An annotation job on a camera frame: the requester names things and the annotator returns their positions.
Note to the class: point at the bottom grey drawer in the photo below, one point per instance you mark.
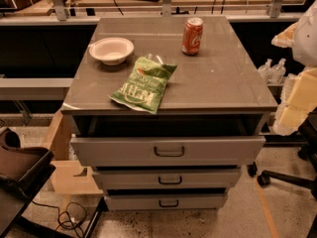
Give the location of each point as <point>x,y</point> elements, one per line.
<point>165,201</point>

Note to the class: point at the middle grey drawer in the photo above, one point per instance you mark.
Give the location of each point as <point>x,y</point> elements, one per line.
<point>154,179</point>

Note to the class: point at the grey drawer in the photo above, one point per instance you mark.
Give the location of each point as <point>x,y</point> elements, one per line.
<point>167,152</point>
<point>154,179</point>
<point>165,201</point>

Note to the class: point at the orange soda can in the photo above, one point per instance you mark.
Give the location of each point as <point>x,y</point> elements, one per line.
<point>192,34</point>

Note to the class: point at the top grey drawer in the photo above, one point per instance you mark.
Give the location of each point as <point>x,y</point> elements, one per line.
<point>167,152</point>

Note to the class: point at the grey drawer cabinet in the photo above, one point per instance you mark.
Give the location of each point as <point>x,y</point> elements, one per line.
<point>216,93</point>

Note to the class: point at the green chip bag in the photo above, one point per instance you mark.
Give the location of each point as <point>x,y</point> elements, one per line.
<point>145,86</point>

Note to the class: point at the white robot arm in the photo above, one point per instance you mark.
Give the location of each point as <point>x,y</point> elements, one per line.
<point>304,49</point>

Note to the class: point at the white paper bowl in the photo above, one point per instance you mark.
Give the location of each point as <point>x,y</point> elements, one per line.
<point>111,51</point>

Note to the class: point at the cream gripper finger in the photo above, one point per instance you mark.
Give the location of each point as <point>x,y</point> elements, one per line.
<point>285,38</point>
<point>298,99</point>

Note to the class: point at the black office chair base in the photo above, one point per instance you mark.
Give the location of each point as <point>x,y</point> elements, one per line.
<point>287,165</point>

